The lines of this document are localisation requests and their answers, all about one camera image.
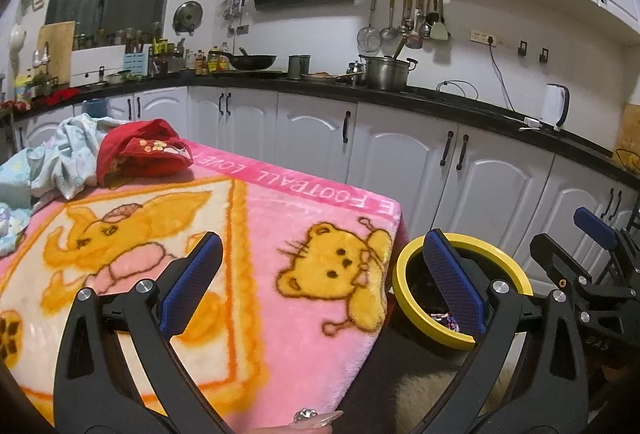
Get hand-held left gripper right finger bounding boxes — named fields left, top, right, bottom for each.
left=422, top=229, right=588, bottom=434

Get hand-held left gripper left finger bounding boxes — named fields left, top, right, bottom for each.
left=54, top=231, right=223, bottom=434

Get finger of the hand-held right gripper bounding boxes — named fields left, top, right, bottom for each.
left=530, top=233, right=618, bottom=295
left=573, top=207, right=623, bottom=250

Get purple candy wrapper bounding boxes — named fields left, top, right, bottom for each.
left=430, top=311, right=461, bottom=332

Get yellow rimmed black bin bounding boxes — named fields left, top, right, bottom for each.
left=391, top=232, right=534, bottom=350

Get tan wooden board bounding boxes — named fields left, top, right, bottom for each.
left=620, top=104, right=640, bottom=160

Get pink cartoon printed blanket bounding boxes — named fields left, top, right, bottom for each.
left=0, top=139, right=411, bottom=420

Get beige fur rug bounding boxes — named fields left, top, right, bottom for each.
left=390, top=359, right=511, bottom=434

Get white electric kettle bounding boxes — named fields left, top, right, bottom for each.
left=540, top=83, right=571, bottom=131

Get row of white base cabinets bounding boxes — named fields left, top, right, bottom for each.
left=12, top=87, right=640, bottom=285

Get red embroidered cloth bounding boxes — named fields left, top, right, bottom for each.
left=95, top=118, right=195, bottom=187

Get light blue cloth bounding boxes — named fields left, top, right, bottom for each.
left=0, top=113, right=128, bottom=255

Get black kitchen countertop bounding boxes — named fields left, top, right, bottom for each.
left=0, top=69, right=640, bottom=190

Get steel stockpot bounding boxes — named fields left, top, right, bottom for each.
left=360, top=55, right=418, bottom=92

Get row of condiment bottles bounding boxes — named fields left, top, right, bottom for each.
left=150, top=39, right=236, bottom=76

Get blue utensil holder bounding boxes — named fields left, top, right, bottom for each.
left=122, top=53, right=150, bottom=78

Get black wok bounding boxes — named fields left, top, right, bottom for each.
left=227, top=48, right=277, bottom=71

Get metal mug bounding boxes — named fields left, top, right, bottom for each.
left=287, top=54, right=312, bottom=80

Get rack of hanging kitchen utensils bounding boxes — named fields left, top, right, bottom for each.
left=356, top=0, right=457, bottom=52

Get steel pot lid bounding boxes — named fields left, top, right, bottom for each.
left=172, top=0, right=204, bottom=35

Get wooden cutting board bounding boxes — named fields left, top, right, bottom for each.
left=36, top=21, right=76, bottom=88

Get small hung kitchen tools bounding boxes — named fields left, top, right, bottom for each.
left=222, top=0, right=248, bottom=22

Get black power cable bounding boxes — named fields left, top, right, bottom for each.
left=436, top=42, right=516, bottom=112

